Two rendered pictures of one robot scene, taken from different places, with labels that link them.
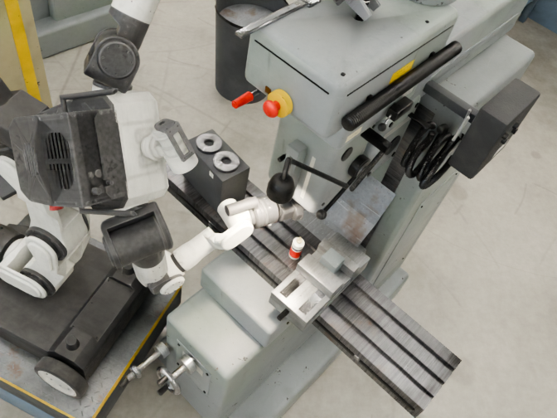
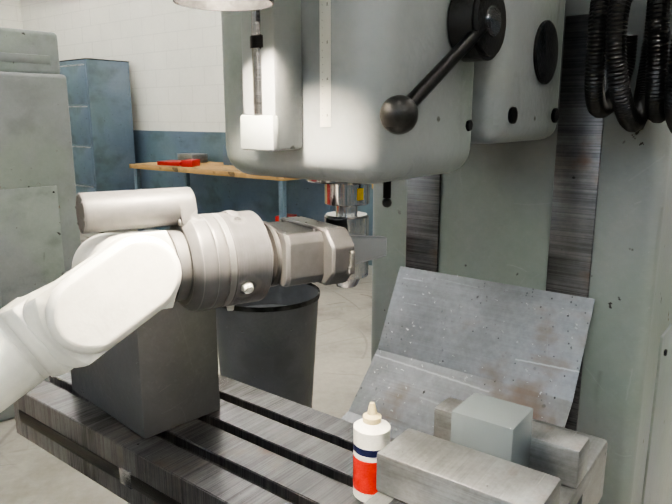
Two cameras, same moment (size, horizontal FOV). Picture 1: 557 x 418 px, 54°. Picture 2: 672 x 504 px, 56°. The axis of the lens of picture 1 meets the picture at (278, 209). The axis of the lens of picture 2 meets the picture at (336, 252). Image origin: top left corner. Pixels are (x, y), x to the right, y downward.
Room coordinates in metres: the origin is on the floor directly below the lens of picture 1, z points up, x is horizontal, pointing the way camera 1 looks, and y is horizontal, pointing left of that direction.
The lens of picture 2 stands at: (0.47, -0.13, 1.37)
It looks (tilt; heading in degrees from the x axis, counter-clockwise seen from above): 12 degrees down; 6
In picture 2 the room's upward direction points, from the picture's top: straight up
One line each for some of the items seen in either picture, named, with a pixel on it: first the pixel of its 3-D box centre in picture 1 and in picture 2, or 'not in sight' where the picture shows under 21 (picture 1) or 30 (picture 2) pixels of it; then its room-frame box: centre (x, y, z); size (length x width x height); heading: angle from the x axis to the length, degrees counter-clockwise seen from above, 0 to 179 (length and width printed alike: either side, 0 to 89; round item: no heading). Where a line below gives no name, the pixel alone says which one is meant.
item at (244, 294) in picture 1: (280, 268); not in sight; (1.11, -0.06, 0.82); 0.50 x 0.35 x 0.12; 149
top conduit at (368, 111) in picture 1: (405, 81); not in sight; (1.07, -0.21, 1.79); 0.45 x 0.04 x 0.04; 149
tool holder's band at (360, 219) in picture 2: not in sight; (346, 218); (1.11, -0.06, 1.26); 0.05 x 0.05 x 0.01
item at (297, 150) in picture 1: (290, 172); (269, 25); (1.02, -0.01, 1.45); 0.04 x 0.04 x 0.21; 59
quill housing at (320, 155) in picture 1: (319, 147); (350, 11); (1.12, -0.07, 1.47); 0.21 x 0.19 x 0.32; 59
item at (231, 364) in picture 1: (263, 315); not in sight; (1.09, -0.05, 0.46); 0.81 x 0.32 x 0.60; 149
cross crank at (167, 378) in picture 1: (176, 373); not in sight; (0.69, 0.20, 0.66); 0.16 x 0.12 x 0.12; 149
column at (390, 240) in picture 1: (374, 192); (534, 421); (1.64, -0.39, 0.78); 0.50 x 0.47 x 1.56; 149
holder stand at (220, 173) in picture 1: (215, 170); (138, 335); (1.29, 0.25, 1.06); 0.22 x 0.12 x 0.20; 52
